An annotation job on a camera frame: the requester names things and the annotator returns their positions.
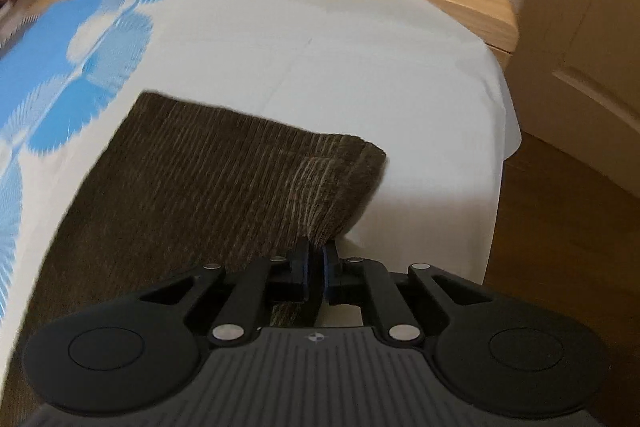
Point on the dark brown knit sweater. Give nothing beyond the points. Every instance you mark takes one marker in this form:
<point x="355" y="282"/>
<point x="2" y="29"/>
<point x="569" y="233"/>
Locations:
<point x="200" y="187"/>

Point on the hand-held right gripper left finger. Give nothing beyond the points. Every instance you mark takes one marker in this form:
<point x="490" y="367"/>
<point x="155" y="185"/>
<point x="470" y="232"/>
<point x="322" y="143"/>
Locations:
<point x="301" y="266"/>

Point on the wooden door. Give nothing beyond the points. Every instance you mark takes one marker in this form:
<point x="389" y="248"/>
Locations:
<point x="590" y="32"/>

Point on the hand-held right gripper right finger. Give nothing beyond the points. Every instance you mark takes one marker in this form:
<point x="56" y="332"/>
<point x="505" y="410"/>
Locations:
<point x="330" y="267"/>

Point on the blue white printed bed sheet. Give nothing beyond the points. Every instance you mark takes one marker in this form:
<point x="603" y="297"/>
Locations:
<point x="350" y="82"/>

